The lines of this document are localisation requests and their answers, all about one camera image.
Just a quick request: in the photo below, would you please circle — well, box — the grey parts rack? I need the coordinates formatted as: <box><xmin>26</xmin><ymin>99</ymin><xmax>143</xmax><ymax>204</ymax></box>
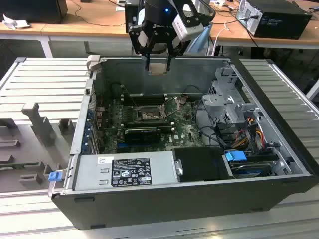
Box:
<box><xmin>0</xmin><ymin>102</ymin><xmax>78</xmax><ymax>194</ymax></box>

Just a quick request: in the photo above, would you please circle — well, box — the black graphics card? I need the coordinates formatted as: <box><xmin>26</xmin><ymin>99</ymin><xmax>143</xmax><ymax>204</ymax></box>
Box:
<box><xmin>124</xmin><ymin>128</ymin><xmax>161</xmax><ymax>144</ymax></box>

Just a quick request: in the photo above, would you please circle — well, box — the hard disk in blue carrier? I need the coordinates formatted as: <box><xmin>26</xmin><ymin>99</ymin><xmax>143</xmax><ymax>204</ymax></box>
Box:
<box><xmin>223</xmin><ymin>150</ymin><xmax>275</xmax><ymax>179</ymax></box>

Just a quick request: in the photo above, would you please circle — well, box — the green RAM stick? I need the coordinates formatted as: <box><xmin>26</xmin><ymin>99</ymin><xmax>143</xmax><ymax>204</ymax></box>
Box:
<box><xmin>0</xmin><ymin>161</ymin><xmax>42</xmax><ymax>169</ymax></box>

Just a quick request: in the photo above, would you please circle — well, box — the metal wire locking lever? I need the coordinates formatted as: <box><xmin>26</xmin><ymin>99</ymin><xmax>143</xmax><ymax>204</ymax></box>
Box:
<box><xmin>123</xmin><ymin>85</ymin><xmax>137</xmax><ymax>108</ymax></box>

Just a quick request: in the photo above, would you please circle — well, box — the green motherboard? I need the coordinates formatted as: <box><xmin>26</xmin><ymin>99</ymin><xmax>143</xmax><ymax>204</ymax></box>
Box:
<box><xmin>99</xmin><ymin>96</ymin><xmax>212</xmax><ymax>155</ymax></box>

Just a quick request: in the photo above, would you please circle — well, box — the white cable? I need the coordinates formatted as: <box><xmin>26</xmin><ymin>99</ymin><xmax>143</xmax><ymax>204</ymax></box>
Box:
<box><xmin>211</xmin><ymin>21</ymin><xmax>230</xmax><ymax>57</ymax></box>

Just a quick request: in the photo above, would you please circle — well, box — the grey case handle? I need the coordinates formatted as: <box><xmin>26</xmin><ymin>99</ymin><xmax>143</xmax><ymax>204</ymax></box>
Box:
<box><xmin>86</xmin><ymin>55</ymin><xmax>101</xmax><ymax>73</ymax></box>

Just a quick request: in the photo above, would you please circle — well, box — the yellow orange wire bundle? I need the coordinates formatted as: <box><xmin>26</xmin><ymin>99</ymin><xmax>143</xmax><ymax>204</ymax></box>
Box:
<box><xmin>233</xmin><ymin>117</ymin><xmax>265</xmax><ymax>150</ymax></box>

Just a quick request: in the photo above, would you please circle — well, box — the wooden desk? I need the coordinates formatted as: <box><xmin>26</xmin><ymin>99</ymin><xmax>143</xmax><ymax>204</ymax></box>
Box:
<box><xmin>206</xmin><ymin>0</ymin><xmax>319</xmax><ymax>58</ymax></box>
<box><xmin>0</xmin><ymin>0</ymin><xmax>140</xmax><ymax>59</ymax></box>

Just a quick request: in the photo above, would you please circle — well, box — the black PC case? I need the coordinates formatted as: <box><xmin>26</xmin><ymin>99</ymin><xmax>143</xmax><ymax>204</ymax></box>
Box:
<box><xmin>47</xmin><ymin>56</ymin><xmax>319</xmax><ymax>231</ymax></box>

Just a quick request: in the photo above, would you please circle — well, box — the black desktop PC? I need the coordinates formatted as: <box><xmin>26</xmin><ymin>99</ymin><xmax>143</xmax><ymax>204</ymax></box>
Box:
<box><xmin>235</xmin><ymin>0</ymin><xmax>313</xmax><ymax>40</ymax></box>

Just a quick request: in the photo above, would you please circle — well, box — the silver power supply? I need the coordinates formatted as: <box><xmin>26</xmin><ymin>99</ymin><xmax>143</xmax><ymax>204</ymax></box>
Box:
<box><xmin>63</xmin><ymin>150</ymin><xmax>180</xmax><ymax>192</ymax></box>

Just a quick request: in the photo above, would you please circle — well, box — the silver drive cage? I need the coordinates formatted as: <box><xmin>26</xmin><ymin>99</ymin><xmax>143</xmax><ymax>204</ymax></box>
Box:
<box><xmin>201</xmin><ymin>66</ymin><xmax>260</xmax><ymax>130</ymax></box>

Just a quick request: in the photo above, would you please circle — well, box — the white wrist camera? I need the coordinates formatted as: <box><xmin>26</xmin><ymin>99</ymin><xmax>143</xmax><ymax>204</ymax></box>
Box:
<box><xmin>173</xmin><ymin>2</ymin><xmax>205</xmax><ymax>42</ymax></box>

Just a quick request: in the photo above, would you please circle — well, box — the metal socket cover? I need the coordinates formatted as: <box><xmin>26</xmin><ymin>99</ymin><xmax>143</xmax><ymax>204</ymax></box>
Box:
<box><xmin>161</xmin><ymin>95</ymin><xmax>182</xmax><ymax>120</ymax></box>

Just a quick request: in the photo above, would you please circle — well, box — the black monitor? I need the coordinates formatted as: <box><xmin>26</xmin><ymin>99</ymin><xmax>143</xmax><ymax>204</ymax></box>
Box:
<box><xmin>0</xmin><ymin>0</ymin><xmax>68</xmax><ymax>24</ymax></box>

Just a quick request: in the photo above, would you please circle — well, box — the silver-topped CPU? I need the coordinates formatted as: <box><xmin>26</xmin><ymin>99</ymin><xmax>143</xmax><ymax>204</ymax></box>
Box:
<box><xmin>149</xmin><ymin>62</ymin><xmax>167</xmax><ymax>75</ymax></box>

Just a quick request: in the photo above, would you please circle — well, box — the CPU socket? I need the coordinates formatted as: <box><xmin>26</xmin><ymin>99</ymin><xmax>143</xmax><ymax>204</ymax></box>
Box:
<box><xmin>134</xmin><ymin>104</ymin><xmax>167</xmax><ymax>122</ymax></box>

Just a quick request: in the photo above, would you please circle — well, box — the black power supply label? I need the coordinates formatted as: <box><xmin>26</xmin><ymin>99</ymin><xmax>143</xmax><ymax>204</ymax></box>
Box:
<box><xmin>111</xmin><ymin>157</ymin><xmax>152</xmax><ymax>188</ymax></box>

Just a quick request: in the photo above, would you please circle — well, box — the white crumpled paper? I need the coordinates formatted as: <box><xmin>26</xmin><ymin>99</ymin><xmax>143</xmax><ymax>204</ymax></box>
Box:
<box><xmin>1</xmin><ymin>13</ymin><xmax>31</xmax><ymax>30</ymax></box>

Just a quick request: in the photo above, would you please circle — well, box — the black RAM slot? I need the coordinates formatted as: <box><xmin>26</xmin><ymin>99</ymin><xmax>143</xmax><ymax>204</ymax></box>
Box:
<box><xmin>123</xmin><ymin>99</ymin><xmax>167</xmax><ymax>103</ymax></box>
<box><xmin>121</xmin><ymin>120</ymin><xmax>174</xmax><ymax>124</ymax></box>
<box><xmin>123</xmin><ymin>94</ymin><xmax>167</xmax><ymax>98</ymax></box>
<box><xmin>123</xmin><ymin>97</ymin><xmax>167</xmax><ymax>101</ymax></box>
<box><xmin>123</xmin><ymin>102</ymin><xmax>167</xmax><ymax>106</ymax></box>
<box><xmin>121</xmin><ymin>123</ymin><xmax>174</xmax><ymax>127</ymax></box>

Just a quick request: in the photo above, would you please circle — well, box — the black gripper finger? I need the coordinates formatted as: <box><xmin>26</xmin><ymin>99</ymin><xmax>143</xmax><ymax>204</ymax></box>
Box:
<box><xmin>165</xmin><ymin>34</ymin><xmax>187</xmax><ymax>72</ymax></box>
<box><xmin>129</xmin><ymin>21</ymin><xmax>157</xmax><ymax>75</ymax></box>

